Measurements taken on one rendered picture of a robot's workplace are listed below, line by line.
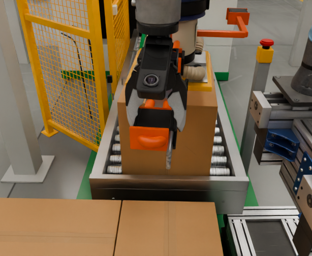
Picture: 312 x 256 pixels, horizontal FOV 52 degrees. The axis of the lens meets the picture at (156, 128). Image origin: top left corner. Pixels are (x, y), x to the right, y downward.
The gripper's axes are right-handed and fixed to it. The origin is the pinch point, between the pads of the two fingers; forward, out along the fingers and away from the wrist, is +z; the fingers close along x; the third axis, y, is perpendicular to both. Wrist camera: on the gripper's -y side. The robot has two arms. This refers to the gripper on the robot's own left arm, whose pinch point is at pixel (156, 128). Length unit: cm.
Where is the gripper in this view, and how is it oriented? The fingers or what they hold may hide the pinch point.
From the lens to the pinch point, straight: 63.1
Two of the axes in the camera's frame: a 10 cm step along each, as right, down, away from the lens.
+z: 0.0, 8.4, 5.5
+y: 1.2, -5.4, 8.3
